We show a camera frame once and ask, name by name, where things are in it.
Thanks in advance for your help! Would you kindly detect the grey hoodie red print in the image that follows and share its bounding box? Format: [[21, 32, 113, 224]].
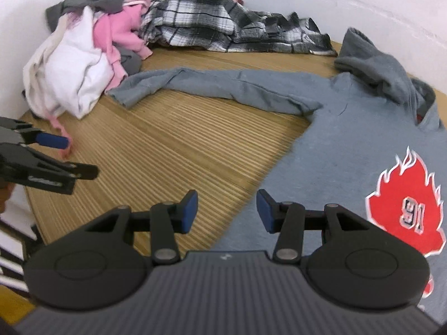
[[111, 28, 446, 323]]

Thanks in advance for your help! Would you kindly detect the white garment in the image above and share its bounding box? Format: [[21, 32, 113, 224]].
[[23, 6, 113, 119]]

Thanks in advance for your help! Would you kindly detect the pink garment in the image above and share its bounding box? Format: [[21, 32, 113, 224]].
[[41, 0, 151, 137]]

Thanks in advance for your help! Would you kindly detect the dark grey garment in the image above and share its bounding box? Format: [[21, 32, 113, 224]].
[[46, 0, 151, 80]]

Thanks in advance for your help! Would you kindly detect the black white plaid shirt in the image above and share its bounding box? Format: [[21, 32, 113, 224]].
[[139, 0, 337, 56]]

